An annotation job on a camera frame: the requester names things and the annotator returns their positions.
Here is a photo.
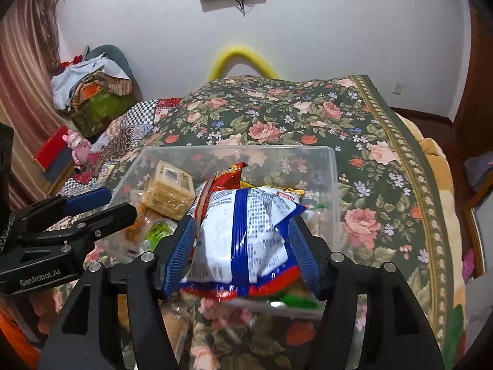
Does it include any striped red gold curtain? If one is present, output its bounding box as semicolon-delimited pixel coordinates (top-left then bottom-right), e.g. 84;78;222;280
1;0;67;210

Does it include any white wall socket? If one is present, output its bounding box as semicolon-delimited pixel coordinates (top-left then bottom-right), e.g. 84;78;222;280
393;83;403;95

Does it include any square cracker pack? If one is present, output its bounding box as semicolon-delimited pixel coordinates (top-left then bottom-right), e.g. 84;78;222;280
141;160;196;220

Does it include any yellow foam bed rail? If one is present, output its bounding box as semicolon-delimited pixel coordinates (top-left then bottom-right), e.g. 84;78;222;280
208;45;279;81

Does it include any pink plush toy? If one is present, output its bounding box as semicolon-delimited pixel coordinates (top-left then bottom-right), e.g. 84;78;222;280
63;129;92;167

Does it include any floral green bedspread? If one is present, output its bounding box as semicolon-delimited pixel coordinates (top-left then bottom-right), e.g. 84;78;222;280
30;74;466;370

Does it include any clear plastic storage bin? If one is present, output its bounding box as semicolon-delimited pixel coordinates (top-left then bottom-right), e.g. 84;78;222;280
98;145;340;320

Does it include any red snack bag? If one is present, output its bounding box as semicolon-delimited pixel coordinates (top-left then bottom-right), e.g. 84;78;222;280
187;162;248;225

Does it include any pile of clothes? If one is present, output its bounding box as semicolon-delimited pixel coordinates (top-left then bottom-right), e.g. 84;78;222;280
50;44;136;138

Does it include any blue white snack bag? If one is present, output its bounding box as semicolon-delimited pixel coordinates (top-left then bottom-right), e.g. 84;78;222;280
180;188;306;301

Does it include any green jelly cup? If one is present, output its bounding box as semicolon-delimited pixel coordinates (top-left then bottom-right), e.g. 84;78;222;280
140;218;177;253

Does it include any orange snack pack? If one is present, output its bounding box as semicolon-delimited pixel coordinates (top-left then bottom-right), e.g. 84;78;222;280
124;204;154;245

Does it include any red box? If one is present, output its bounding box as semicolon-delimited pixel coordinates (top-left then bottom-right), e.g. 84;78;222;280
33;125;68;171

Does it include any brown wooden door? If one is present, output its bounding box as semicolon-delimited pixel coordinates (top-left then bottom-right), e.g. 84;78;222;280
453;7;493;159

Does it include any beige fleece blanket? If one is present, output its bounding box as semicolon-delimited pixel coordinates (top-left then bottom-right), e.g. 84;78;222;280
397;109;471;309

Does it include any patchwork quilt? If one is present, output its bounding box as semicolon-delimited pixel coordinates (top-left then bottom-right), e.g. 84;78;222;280
58;98;181;197

